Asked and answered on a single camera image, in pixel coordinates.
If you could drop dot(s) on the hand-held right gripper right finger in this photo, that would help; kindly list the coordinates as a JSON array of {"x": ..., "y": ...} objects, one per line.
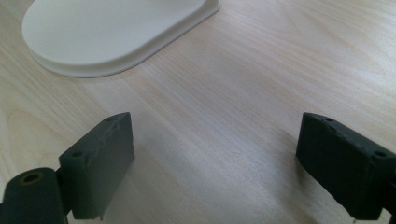
[{"x": 342, "y": 168}]

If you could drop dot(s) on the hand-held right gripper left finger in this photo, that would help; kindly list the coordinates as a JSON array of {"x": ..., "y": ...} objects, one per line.
[{"x": 96, "y": 168}]

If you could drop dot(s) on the white oval plastic tray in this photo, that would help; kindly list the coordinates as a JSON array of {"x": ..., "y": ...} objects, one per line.
[{"x": 106, "y": 34}]

